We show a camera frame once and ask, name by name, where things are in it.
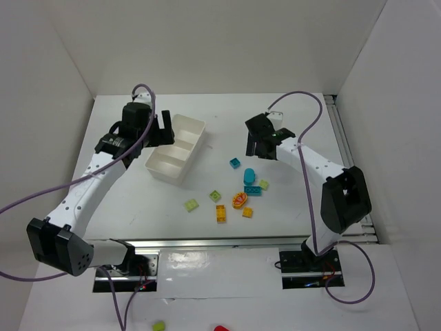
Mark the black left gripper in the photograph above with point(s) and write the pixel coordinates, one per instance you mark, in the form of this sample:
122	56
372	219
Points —
160	134

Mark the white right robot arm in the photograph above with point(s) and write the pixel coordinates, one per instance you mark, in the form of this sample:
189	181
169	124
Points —
344	195

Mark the small teal square lego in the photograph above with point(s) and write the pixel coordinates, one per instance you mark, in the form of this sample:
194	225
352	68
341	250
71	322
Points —
234	163

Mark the teal rounded lego piece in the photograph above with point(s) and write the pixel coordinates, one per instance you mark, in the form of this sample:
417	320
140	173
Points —
249	177

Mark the yellow small square lego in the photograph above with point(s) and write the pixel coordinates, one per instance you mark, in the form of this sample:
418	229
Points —
247	212

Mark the red object bottom edge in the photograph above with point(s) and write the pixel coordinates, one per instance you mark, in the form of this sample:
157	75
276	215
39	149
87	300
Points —
220	328

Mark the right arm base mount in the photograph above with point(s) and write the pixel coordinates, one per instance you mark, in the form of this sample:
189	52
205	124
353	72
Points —
297	274

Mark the aluminium rail right side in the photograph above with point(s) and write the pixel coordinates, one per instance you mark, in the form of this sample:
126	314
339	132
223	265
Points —
368	232

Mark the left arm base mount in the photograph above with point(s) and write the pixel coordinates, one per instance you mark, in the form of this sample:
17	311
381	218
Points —
140	271

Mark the white three-compartment tray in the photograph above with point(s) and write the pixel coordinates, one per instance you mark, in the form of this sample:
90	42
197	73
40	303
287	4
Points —
171	163

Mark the aluminium rail front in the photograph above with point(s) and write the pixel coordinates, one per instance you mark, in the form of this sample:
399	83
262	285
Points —
143	246

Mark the yellow long lego brick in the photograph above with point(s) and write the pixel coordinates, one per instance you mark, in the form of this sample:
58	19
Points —
221	216

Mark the light green lego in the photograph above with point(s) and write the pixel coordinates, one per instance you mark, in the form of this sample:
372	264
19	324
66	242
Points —
215	196
263	184
191	205

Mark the teal long lego brick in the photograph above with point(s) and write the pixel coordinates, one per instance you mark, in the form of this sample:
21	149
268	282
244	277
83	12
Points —
252	190

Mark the green lego outside workspace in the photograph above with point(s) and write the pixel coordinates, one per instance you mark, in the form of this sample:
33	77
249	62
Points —
159	326

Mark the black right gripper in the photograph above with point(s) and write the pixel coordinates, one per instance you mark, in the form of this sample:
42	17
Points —
257	146

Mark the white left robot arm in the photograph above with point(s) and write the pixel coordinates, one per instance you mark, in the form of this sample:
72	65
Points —
58	240

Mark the orange oval printed lego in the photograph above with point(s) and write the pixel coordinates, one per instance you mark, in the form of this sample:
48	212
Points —
239	200

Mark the aluminium rail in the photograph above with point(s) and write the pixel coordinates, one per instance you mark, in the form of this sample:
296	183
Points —
143	246
368	232

